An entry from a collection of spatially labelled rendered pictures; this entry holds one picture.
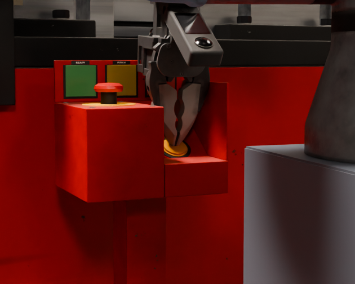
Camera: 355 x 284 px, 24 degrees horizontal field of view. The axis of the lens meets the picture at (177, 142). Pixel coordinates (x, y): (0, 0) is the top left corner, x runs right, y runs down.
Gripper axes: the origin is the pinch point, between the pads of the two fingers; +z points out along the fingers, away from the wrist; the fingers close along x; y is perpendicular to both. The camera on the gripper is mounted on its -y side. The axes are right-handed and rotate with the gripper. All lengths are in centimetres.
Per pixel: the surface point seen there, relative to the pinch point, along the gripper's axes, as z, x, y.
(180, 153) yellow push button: 2.1, -0.3, -0.7
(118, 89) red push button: -7.1, 9.0, -0.7
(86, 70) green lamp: -8.6, 10.4, 9.5
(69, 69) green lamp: -8.8, 13.0, 9.5
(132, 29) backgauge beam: -12, -14, 60
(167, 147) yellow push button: 1.4, 1.2, 0.5
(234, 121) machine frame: 1.5, -19.6, 21.0
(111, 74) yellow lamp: -8.0, 6.7, 9.4
